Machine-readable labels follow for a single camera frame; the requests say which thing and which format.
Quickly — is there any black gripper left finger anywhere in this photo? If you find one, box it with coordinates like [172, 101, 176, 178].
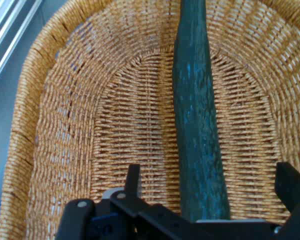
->
[56, 163, 199, 240]

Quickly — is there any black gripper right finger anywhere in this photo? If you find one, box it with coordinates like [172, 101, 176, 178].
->
[274, 161, 300, 240]

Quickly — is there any woven wicker basket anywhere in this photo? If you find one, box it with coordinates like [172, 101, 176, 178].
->
[0, 0, 300, 240]

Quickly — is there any dark green cucumber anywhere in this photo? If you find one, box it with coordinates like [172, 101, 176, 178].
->
[171, 0, 231, 222]

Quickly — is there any aluminium wall rail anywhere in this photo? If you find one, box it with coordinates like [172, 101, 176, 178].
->
[0, 0, 45, 92]

